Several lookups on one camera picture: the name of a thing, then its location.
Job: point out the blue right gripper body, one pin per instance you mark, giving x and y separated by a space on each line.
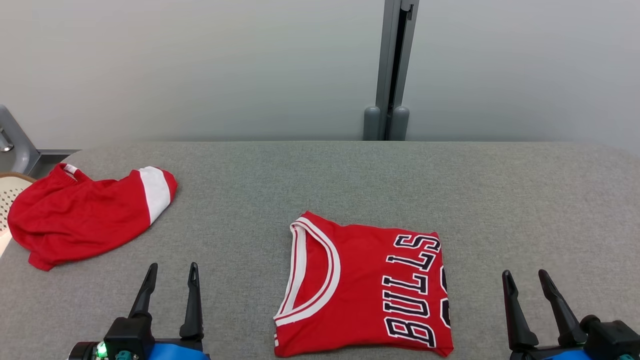
550 355

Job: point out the grey cylindrical post foot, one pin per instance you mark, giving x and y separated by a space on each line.
372 125
400 125

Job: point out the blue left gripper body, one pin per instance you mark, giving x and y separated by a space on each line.
175 352

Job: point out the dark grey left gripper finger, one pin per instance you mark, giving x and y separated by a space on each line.
144 295
193 315

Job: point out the red Bulls basketball jersey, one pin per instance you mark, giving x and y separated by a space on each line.
360 290

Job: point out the grey fabric cushioned platform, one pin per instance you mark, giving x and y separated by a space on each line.
250 190

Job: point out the grey metal tube frame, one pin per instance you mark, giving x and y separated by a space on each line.
22 150

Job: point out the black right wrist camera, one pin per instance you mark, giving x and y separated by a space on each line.
615 337

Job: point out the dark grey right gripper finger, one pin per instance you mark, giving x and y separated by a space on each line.
517 325
565 320

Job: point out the red shorts with white stripe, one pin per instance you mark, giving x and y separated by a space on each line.
75 220

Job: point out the beige perforated laundry basket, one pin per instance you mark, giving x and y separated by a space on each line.
12 190

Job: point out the grey vertical frame post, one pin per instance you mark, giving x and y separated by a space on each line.
392 50

